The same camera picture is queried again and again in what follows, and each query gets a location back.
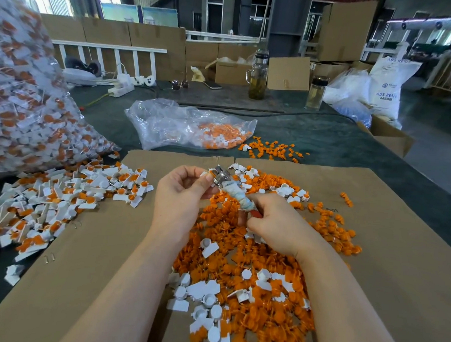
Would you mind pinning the glass bottle with black lid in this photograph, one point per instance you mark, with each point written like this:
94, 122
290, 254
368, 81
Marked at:
316, 91

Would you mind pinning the white railing frame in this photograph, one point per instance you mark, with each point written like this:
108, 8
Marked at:
109, 47

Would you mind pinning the white woven sack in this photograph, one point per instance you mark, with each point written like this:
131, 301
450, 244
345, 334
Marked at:
394, 86

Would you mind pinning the open cardboard box with paper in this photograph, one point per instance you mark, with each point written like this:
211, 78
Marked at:
230, 72

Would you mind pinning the white oval plastic device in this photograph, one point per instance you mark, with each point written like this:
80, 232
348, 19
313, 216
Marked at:
79, 77

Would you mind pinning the pile of assembled white-orange parts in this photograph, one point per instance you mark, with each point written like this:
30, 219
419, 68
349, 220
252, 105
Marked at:
39, 206

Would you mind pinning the scatter of orange offcuts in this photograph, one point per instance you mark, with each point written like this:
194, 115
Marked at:
273, 149

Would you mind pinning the small clear plastic bag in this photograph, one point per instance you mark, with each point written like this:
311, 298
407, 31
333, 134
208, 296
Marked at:
166, 124

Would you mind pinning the white power strip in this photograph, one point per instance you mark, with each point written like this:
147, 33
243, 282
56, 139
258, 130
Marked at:
122, 89

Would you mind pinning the open brown cardboard box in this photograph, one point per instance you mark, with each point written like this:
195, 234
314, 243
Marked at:
386, 135

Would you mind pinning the person's right hand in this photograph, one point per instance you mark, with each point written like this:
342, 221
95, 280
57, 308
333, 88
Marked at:
287, 225

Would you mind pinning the pile of orange and white parts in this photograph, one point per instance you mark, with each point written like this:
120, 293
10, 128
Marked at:
253, 287

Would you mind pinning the brown cardboard sheet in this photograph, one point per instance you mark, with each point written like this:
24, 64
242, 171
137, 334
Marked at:
424, 267
68, 259

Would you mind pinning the person's left forearm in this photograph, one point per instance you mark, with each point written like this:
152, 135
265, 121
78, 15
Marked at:
124, 307

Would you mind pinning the tall brown cardboard box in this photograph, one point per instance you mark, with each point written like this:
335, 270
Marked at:
347, 30

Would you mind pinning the glass tea jar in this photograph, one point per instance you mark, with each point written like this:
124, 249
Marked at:
258, 75

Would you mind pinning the black phone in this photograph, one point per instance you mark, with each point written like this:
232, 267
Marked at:
213, 85

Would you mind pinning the flat brown cardboard panel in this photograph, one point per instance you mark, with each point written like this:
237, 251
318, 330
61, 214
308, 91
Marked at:
289, 73

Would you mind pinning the clear blue plastic bag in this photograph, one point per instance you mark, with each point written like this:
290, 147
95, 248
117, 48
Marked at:
349, 97

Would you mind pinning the large clear bag of seals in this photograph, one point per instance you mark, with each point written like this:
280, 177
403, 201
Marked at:
36, 117

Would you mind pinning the dark steel pillar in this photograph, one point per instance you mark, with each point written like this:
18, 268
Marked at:
290, 23

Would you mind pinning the row of upright cardboard sheets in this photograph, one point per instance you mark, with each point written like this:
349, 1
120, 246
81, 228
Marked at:
168, 41

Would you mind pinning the orange white plastic piece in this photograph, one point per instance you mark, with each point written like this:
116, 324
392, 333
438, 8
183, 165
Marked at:
143, 188
206, 174

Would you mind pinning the person's left hand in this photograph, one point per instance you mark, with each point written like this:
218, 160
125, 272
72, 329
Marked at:
178, 206

